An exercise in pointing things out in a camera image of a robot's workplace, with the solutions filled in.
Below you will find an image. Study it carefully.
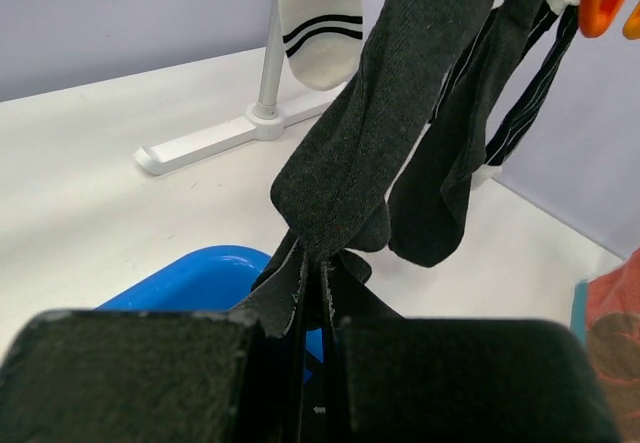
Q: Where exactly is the dark grey long sock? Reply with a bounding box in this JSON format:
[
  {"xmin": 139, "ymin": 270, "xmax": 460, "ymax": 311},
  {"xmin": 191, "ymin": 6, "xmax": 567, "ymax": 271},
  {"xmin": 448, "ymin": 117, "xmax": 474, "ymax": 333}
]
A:
[{"xmin": 270, "ymin": 0, "xmax": 494, "ymax": 262}]

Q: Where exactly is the black white pinstripe sock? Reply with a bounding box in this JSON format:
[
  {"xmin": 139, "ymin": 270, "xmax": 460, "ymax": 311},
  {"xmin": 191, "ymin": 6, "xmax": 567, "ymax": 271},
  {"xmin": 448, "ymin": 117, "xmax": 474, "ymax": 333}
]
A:
[{"xmin": 428, "ymin": 0, "xmax": 578, "ymax": 190}]

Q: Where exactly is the white striped sock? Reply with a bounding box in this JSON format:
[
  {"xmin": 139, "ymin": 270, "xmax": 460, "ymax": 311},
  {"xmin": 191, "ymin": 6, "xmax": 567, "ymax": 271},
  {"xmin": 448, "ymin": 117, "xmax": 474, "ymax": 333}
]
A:
[{"xmin": 278, "ymin": 0, "xmax": 363, "ymax": 91}]

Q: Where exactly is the white clothes rack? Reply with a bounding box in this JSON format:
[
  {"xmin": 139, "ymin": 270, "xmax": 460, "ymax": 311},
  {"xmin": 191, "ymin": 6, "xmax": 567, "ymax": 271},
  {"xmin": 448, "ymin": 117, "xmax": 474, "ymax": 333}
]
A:
[{"xmin": 134, "ymin": 0, "xmax": 346, "ymax": 176}]

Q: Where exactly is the orange bear towel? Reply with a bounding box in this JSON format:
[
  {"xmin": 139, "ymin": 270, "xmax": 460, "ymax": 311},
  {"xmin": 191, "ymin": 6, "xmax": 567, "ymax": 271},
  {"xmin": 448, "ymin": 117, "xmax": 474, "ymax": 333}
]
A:
[{"xmin": 570, "ymin": 252, "xmax": 640, "ymax": 442}]

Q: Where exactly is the blue plastic bin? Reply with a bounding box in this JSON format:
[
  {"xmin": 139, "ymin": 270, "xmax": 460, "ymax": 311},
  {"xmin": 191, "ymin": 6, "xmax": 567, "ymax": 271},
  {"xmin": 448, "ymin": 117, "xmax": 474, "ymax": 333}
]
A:
[{"xmin": 96, "ymin": 244, "xmax": 311, "ymax": 339}]

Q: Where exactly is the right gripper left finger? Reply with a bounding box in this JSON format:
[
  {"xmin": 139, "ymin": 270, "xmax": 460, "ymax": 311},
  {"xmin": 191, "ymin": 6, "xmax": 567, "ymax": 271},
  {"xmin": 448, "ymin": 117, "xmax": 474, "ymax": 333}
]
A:
[{"xmin": 1, "ymin": 263, "xmax": 306, "ymax": 442}]

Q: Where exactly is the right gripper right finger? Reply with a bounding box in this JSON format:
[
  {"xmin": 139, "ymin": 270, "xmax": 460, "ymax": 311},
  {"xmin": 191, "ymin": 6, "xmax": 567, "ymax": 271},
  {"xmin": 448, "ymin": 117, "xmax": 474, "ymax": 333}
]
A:
[{"xmin": 319, "ymin": 263, "xmax": 620, "ymax": 442}]

